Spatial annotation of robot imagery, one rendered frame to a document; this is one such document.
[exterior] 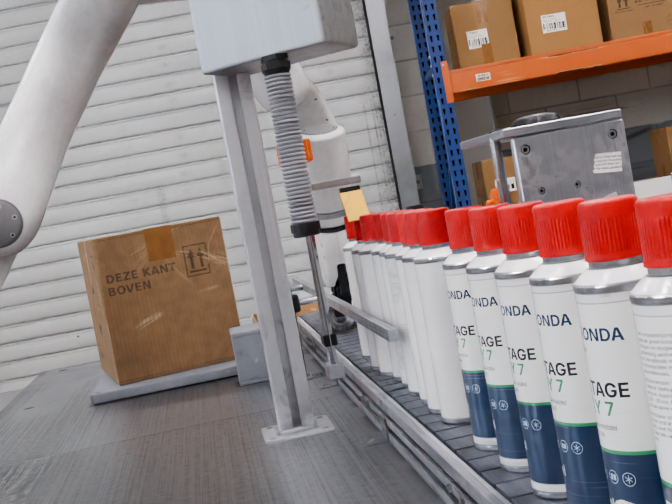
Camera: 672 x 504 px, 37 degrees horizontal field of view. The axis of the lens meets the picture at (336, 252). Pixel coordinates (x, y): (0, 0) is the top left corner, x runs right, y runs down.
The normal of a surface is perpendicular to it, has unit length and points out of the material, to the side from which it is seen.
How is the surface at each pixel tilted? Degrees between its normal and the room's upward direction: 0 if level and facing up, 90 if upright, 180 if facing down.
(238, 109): 90
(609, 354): 90
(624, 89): 90
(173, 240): 90
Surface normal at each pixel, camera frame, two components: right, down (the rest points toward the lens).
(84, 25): -0.08, 0.71
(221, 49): -0.44, 0.13
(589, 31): 0.07, 0.04
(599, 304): -0.73, 0.17
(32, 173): 0.61, -0.13
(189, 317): 0.33, -0.01
